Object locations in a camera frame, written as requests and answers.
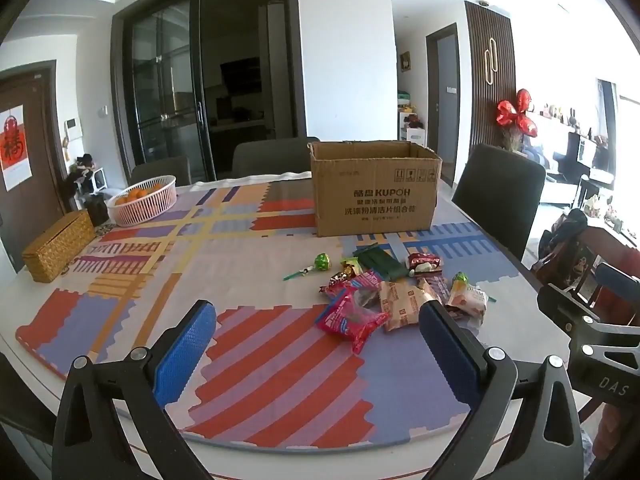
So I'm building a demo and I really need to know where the brown cardboard box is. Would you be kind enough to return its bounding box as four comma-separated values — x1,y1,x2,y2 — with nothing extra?
307,140,443,238

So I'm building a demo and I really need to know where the dark upholstered chair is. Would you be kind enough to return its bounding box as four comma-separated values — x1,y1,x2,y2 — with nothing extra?
451,143,547,261
129,156,192,187
231,136,321,179

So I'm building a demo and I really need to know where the purple snack packet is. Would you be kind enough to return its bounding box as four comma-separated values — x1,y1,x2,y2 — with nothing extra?
417,275,453,308

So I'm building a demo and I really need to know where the brown wooden door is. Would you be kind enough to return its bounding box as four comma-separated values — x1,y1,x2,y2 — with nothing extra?
0,60,68,271

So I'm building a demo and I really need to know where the gold loop wall ornament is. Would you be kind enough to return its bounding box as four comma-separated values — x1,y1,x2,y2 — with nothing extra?
484,37,497,85

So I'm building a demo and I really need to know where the white orange snack packet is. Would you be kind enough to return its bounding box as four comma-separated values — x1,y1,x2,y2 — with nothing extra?
446,282,488,328

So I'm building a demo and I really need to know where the dark wood slat panel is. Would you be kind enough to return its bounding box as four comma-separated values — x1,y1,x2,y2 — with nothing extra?
465,0,516,151

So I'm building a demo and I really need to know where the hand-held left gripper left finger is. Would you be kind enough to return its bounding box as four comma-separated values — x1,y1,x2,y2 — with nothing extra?
51,299,218,480

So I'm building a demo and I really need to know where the pile of oranges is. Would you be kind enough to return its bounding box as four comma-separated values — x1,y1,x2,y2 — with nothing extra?
115,183,166,207

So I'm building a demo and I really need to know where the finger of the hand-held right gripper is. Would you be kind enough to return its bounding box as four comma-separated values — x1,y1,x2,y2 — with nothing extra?
595,262,640,307
537,282,602,332

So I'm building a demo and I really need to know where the white toy shelf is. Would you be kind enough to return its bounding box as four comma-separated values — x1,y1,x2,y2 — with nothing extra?
397,90,428,148

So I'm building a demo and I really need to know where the small dark brown box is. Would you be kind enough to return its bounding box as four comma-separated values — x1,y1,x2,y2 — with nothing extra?
82,194,110,227

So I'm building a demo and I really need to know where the red snack packet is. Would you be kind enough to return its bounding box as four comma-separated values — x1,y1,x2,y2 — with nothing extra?
406,252,445,278

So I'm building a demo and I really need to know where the glass sliding door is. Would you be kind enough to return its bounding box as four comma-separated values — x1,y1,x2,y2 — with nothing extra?
111,0,306,183

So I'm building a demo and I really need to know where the beige snack packet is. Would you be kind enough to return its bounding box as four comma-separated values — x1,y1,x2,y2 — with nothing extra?
378,280,421,335

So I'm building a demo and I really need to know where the white slatted basket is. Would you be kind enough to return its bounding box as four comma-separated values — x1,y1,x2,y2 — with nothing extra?
106,175,178,227

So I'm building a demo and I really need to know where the dark patterned bag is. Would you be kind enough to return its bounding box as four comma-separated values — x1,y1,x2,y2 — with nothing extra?
537,208,591,286

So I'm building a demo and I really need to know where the woven rattan tissue box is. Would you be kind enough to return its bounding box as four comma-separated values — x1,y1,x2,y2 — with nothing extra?
21,210,97,284

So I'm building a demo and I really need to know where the colourful foam puzzle mat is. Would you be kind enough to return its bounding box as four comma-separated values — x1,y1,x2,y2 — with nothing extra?
15,175,521,451

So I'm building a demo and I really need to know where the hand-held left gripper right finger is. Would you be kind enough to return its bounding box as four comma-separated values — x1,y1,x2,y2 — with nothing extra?
417,300,587,480

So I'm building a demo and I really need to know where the red paper door poster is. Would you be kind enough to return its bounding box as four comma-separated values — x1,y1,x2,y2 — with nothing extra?
0,105,33,192

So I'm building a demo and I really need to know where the dark interior door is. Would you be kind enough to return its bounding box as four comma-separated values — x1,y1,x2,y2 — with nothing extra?
426,22,461,188

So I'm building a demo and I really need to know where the dark green snack packet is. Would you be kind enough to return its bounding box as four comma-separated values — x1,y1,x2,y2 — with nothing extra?
352,245,410,282

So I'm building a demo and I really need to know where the dark plush toy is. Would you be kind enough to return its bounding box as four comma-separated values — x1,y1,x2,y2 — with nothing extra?
67,154,98,183

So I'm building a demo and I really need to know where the pink snack packet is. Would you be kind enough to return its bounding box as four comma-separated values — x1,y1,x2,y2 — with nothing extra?
320,270,383,306
314,287,391,356

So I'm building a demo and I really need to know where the red foil balloon bunch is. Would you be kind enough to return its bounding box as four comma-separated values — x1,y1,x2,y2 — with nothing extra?
495,88,540,138

